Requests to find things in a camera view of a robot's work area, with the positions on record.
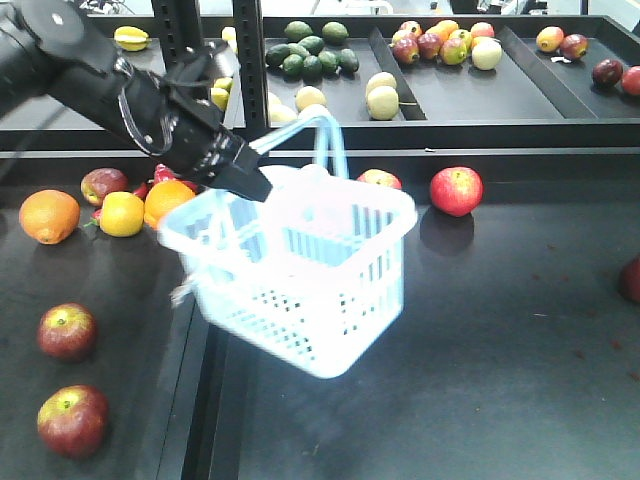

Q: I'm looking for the red bell pepper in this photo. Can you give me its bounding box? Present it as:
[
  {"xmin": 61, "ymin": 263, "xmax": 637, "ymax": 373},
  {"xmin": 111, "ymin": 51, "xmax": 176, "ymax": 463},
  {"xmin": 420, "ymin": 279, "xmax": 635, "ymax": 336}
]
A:
[{"xmin": 152, "ymin": 164, "xmax": 199, "ymax": 193}]

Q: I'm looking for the black perforated shelf post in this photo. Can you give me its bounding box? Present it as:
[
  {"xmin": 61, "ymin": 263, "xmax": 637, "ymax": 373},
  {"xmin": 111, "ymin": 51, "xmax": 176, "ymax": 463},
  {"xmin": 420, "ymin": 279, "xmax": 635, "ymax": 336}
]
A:
[{"xmin": 151, "ymin": 0, "xmax": 217, "ymax": 153}]

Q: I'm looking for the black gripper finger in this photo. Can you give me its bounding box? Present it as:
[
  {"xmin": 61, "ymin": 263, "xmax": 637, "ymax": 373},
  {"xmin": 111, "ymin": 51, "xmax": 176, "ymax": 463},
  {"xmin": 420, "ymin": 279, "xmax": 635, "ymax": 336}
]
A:
[
  {"xmin": 210, "ymin": 164, "xmax": 272, "ymax": 202},
  {"xmin": 232, "ymin": 144, "xmax": 260, "ymax": 173}
]

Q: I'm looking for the yellow lemon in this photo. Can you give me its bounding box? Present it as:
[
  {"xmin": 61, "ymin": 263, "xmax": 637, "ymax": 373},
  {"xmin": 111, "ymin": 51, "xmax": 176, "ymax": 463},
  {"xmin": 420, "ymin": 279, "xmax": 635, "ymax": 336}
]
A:
[{"xmin": 210, "ymin": 77, "xmax": 233, "ymax": 112}]

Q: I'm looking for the orange far right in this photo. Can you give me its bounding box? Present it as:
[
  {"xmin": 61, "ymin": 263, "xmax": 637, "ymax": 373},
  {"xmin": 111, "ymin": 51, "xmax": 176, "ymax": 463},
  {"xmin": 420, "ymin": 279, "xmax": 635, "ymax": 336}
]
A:
[{"xmin": 144, "ymin": 180, "xmax": 196, "ymax": 230}]

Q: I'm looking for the orange mid right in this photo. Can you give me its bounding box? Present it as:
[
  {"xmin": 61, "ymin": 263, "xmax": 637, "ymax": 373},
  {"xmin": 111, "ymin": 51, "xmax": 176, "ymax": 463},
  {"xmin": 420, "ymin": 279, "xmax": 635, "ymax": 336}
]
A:
[{"xmin": 19, "ymin": 189, "xmax": 80, "ymax": 245}]

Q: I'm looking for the red chili pepper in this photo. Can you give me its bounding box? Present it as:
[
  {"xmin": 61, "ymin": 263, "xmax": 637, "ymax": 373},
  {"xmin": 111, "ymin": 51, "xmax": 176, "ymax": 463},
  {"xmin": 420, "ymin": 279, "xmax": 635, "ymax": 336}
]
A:
[{"xmin": 132, "ymin": 182, "xmax": 150, "ymax": 200}]

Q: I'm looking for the yellow apple right group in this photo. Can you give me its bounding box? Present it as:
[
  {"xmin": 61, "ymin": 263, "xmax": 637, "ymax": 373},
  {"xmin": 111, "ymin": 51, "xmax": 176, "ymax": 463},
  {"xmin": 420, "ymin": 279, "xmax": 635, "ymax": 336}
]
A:
[{"xmin": 99, "ymin": 191, "xmax": 144, "ymax": 238}]

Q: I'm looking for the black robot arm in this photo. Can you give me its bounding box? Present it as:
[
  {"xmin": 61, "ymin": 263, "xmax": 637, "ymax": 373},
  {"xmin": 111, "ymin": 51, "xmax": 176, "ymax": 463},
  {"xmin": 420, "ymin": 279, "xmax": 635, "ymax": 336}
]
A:
[{"xmin": 1, "ymin": 1, "xmax": 272, "ymax": 201}]

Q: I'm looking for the green avocado pile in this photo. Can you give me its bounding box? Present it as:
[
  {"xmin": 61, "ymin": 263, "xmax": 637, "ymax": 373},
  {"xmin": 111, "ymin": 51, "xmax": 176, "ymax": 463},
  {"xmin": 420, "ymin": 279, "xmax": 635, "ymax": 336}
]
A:
[{"xmin": 264, "ymin": 20, "xmax": 360, "ymax": 82}]

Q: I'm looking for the red apple behind oranges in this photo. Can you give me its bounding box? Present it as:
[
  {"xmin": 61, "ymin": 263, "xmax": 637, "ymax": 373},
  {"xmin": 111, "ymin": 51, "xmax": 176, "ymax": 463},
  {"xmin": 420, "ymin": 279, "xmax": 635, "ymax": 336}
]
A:
[{"xmin": 80, "ymin": 167, "xmax": 129, "ymax": 207}]

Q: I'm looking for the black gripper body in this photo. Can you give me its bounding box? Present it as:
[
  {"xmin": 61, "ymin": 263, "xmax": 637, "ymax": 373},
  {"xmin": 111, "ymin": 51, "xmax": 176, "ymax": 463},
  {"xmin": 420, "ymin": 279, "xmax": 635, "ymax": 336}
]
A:
[{"xmin": 161, "ymin": 94, "xmax": 249, "ymax": 188}]

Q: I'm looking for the black wooden display table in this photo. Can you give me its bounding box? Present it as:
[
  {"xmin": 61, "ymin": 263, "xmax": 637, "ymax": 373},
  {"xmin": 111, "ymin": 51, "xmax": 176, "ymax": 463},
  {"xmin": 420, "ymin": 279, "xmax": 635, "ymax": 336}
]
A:
[{"xmin": 0, "ymin": 149, "xmax": 229, "ymax": 480}]

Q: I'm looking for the red apple near front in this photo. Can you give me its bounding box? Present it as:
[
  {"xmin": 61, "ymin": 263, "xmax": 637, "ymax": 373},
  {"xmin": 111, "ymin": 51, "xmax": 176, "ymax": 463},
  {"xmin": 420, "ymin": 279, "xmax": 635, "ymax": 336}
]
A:
[{"xmin": 36, "ymin": 384, "xmax": 109, "ymax": 459}]

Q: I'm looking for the light blue plastic basket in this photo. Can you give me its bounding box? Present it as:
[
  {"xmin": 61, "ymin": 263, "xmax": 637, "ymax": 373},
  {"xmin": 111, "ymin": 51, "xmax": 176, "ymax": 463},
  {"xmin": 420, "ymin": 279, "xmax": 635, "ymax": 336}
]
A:
[{"xmin": 158, "ymin": 113, "xmax": 417, "ymax": 379}]

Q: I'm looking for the yellow starfruit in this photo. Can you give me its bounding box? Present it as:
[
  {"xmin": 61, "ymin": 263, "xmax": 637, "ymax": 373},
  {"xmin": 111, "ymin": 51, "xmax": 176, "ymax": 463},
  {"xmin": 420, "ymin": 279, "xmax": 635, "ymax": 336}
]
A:
[{"xmin": 113, "ymin": 26, "xmax": 150, "ymax": 52}]

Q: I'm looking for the red apple front right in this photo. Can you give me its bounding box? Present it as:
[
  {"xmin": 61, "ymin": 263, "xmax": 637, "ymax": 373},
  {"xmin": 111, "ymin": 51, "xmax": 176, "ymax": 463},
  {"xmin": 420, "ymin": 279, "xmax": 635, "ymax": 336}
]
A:
[{"xmin": 36, "ymin": 302, "xmax": 98, "ymax": 363}]

